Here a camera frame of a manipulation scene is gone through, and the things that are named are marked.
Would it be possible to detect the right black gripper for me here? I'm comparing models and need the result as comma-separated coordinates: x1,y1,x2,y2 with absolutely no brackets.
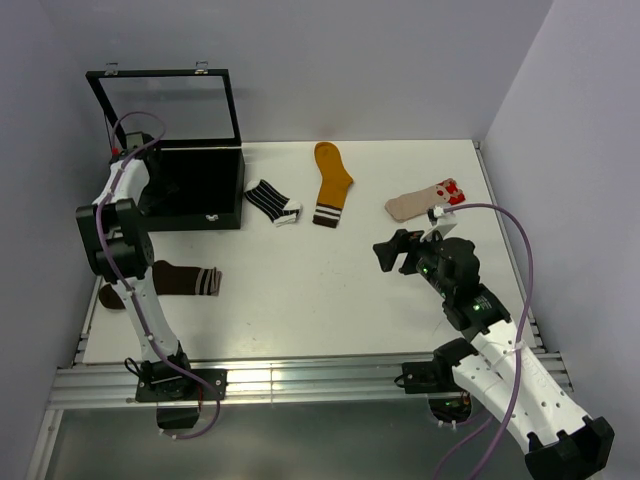
372,225,453,298

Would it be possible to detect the black white striped ankle sock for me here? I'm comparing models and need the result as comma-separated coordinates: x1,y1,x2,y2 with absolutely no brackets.
243,179,302,227

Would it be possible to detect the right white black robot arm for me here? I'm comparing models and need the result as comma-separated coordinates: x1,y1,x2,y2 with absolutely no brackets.
373,229,614,479

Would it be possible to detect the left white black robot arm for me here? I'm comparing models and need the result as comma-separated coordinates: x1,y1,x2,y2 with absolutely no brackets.
76,133,226,402

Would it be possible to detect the beige red reindeer sock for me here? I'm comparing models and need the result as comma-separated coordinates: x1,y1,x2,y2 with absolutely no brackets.
384,178,466,223

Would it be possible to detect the black glass-lid display box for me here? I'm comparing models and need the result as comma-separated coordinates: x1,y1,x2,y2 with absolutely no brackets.
85,61,245,232

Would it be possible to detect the mustard yellow striped sock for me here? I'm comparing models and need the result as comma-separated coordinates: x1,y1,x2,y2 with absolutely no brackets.
312,142,354,228

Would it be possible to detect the brown pink striped sock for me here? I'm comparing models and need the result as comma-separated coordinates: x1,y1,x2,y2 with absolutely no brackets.
97,259,223,311

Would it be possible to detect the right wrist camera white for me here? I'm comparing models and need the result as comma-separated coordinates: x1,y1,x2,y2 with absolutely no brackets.
420,204,457,242

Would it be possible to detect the aluminium mounting rail frame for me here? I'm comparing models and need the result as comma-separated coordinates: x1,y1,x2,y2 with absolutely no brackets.
24,142,601,480

